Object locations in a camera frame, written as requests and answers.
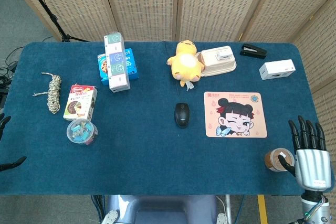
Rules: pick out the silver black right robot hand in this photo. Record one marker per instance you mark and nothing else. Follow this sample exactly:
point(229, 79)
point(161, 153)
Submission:
point(312, 166)

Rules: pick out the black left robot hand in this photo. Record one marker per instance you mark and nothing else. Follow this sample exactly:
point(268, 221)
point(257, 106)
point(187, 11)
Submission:
point(5, 123)

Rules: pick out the black computer mouse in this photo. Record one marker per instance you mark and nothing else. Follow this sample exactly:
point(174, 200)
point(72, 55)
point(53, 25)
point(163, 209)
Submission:
point(182, 116)

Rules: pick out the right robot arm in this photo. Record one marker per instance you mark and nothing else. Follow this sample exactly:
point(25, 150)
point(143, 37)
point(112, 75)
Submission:
point(313, 208)

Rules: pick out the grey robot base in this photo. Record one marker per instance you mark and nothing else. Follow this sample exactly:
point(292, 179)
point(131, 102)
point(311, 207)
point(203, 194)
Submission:
point(162, 209)

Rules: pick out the cartoon girl mouse pad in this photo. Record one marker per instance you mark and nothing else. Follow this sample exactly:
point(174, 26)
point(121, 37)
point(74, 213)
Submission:
point(235, 115)

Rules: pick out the brown lidded cup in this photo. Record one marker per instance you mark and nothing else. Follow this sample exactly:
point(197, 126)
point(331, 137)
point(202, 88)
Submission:
point(274, 159)

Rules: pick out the chocolate snack box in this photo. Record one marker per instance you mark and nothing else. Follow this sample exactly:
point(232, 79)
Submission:
point(78, 103)

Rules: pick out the clear jar of binder clips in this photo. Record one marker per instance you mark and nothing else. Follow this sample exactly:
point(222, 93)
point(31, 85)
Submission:
point(81, 132)

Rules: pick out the white rectangular box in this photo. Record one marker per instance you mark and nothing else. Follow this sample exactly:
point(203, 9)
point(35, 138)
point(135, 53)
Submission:
point(277, 69)

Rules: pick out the black tripod stand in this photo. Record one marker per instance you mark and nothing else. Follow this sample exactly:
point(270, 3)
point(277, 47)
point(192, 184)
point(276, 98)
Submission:
point(50, 15)

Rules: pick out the tall white carton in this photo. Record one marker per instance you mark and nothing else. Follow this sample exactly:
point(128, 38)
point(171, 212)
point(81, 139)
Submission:
point(116, 64)

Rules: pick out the black stapler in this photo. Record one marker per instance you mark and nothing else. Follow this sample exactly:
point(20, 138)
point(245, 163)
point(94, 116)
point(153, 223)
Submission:
point(253, 51)

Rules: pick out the beige plastic lidded container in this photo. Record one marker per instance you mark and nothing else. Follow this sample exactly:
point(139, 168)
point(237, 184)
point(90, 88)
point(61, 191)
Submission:
point(223, 66)

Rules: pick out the blue cookie box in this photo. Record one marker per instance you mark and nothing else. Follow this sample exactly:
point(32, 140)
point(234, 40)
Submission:
point(132, 62)

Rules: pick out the small white charger box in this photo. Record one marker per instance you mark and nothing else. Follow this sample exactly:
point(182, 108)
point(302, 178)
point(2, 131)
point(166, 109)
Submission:
point(221, 55)

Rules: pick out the blue table cloth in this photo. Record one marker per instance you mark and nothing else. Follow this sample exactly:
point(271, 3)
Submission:
point(147, 155)

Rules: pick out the yellow plush toy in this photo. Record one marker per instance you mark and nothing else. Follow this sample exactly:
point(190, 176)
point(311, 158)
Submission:
point(185, 61)

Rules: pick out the woven folding screen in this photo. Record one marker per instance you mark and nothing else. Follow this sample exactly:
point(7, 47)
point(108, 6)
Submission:
point(210, 3)

